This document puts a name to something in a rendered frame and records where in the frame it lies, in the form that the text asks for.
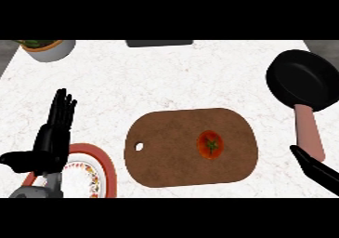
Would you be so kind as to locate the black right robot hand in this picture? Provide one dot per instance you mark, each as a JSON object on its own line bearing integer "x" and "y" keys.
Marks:
{"x": 316, "y": 169}

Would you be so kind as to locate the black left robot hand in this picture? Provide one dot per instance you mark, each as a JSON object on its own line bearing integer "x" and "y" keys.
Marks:
{"x": 51, "y": 145}

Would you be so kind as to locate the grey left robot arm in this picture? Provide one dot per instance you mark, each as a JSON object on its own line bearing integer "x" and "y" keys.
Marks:
{"x": 42, "y": 189}

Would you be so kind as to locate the red tomato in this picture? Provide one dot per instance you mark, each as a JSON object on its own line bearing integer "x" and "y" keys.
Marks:
{"x": 210, "y": 144}

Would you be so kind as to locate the brown wooden cutting board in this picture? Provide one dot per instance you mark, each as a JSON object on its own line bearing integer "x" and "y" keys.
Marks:
{"x": 189, "y": 147}

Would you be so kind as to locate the grey plant pot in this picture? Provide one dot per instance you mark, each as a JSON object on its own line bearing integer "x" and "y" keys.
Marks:
{"x": 48, "y": 48}

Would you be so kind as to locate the red-rimmed patterned plate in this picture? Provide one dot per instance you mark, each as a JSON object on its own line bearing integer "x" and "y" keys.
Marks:
{"x": 92, "y": 173}

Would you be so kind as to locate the dark grey flat object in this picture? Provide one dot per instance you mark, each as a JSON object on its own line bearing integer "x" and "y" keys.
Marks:
{"x": 160, "y": 43}

